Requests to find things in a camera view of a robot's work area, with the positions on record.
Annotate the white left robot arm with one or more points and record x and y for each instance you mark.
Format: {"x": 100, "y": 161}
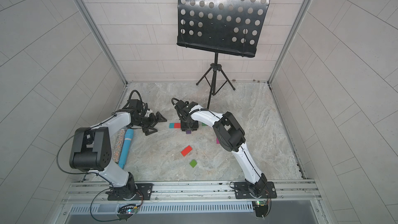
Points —
{"x": 92, "y": 152}

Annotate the black music stand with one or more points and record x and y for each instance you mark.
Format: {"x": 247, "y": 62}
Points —
{"x": 230, "y": 27}

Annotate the circuit board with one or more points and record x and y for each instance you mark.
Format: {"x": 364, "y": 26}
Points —
{"x": 127, "y": 211}
{"x": 261, "y": 208}

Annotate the glittery silver microphone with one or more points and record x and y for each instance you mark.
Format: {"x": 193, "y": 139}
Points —
{"x": 118, "y": 145}

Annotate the aluminium frame rail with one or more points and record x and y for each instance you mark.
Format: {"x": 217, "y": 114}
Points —
{"x": 194, "y": 191}

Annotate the right circuit board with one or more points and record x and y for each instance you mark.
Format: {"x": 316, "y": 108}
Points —
{"x": 261, "y": 208}

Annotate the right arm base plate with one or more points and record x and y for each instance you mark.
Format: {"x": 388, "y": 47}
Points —
{"x": 246, "y": 190}

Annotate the left circuit board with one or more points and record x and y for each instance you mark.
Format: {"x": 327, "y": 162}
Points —
{"x": 127, "y": 211}

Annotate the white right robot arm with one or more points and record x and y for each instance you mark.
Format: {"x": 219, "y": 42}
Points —
{"x": 230, "y": 135}

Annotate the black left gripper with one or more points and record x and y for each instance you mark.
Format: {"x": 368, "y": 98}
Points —
{"x": 149, "y": 122}

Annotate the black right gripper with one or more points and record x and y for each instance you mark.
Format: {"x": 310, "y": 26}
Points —
{"x": 189, "y": 126}

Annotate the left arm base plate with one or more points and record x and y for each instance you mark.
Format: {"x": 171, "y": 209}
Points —
{"x": 141, "y": 191}

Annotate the blue flat object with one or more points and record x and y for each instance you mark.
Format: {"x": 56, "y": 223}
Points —
{"x": 125, "y": 148}

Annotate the light green block front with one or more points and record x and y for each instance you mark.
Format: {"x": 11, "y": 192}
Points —
{"x": 193, "y": 163}

